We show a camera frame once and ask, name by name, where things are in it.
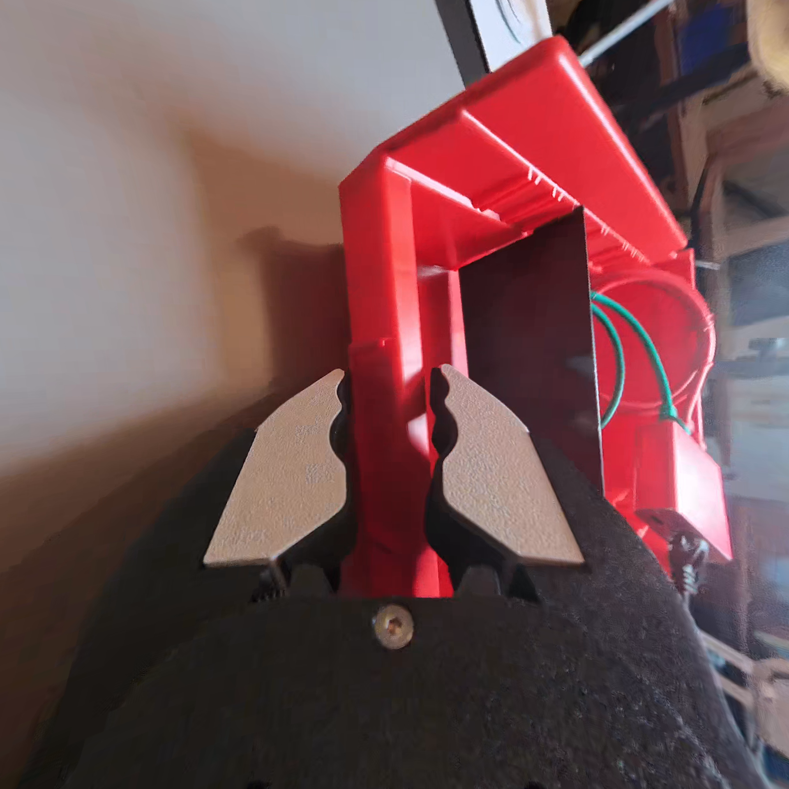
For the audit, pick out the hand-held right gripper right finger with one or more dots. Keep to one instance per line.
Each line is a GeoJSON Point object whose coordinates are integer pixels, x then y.
{"type": "Point", "coordinates": [499, 481]}

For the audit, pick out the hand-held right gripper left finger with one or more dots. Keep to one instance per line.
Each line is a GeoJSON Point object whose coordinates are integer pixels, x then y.
{"type": "Point", "coordinates": [283, 481]}

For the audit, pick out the red ethernet splitter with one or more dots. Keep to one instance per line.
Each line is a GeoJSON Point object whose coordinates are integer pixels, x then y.
{"type": "Point", "coordinates": [678, 474]}

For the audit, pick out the red plastic bin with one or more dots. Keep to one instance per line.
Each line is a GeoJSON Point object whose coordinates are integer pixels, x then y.
{"type": "Point", "coordinates": [493, 154]}

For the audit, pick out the black bin divider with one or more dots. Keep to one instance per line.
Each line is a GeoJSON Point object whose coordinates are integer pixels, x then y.
{"type": "Point", "coordinates": [530, 345]}

